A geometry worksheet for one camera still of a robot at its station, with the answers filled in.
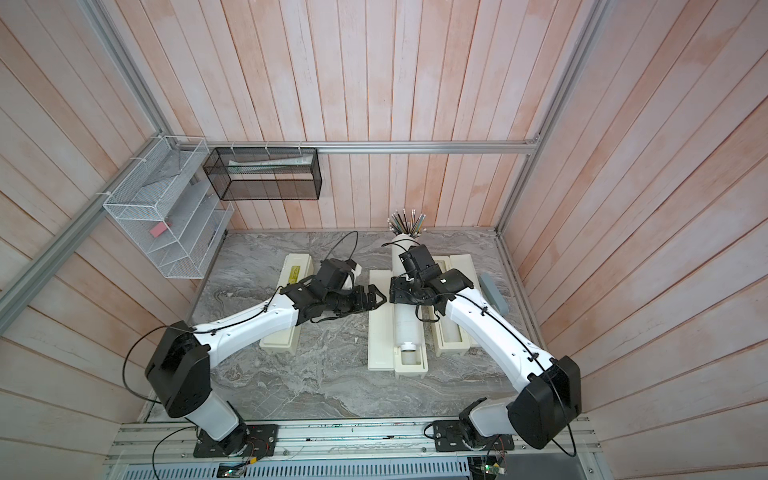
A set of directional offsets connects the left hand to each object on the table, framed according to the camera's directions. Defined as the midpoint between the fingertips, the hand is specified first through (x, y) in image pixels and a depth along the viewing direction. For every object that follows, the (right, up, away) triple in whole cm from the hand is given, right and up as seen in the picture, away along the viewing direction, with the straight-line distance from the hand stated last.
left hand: (374, 307), depth 82 cm
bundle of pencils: (+10, +26, +26) cm, 38 cm away
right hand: (+7, +5, -1) cm, 9 cm away
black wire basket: (-40, +44, +22) cm, 63 cm away
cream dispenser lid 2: (+30, +12, +17) cm, 36 cm away
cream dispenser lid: (+2, -14, +1) cm, 14 cm away
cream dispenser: (-26, +10, +16) cm, 33 cm away
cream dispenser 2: (+11, -16, +2) cm, 19 cm away
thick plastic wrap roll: (+8, -1, -10) cm, 13 cm away
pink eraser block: (-61, +22, +1) cm, 64 cm away
